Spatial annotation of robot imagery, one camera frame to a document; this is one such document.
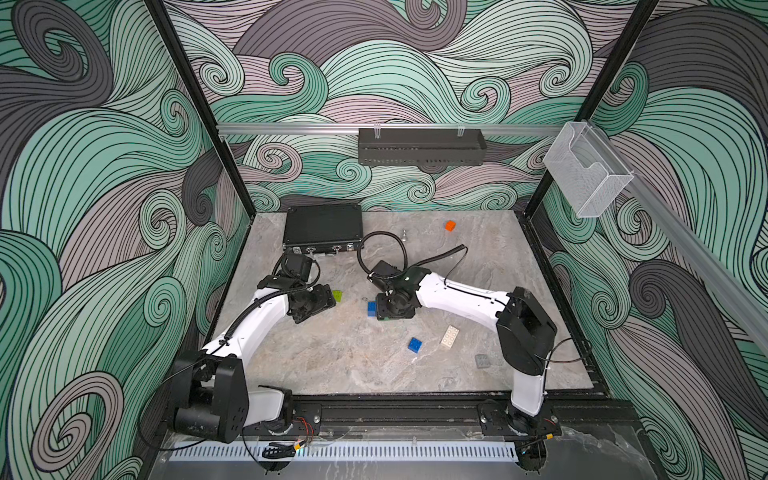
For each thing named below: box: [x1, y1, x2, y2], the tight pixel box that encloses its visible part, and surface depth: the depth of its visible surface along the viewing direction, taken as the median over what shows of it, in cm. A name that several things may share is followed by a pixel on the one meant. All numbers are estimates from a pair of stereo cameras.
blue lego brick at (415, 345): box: [407, 337, 423, 354], surface depth 87 cm
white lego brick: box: [439, 324, 460, 349], surface depth 87 cm
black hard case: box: [282, 204, 364, 255], surface depth 113 cm
